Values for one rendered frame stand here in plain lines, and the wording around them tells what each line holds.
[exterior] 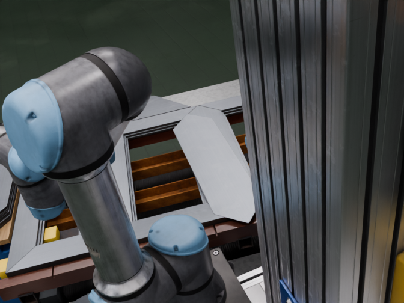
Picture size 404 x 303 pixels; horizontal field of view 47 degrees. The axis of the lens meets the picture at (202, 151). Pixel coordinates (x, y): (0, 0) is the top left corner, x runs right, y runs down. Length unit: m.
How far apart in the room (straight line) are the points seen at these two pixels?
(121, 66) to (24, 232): 1.17
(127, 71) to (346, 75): 0.36
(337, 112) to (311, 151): 0.09
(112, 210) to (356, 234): 0.38
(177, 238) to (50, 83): 0.43
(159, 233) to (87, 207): 0.26
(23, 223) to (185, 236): 0.97
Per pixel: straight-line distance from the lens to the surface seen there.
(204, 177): 1.73
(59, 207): 1.06
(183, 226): 0.97
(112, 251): 0.81
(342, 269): 0.60
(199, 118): 2.06
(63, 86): 0.65
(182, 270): 0.95
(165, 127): 2.07
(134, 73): 0.70
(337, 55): 0.43
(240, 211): 1.57
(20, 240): 1.76
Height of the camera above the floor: 1.95
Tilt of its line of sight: 36 degrees down
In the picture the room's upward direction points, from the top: 11 degrees counter-clockwise
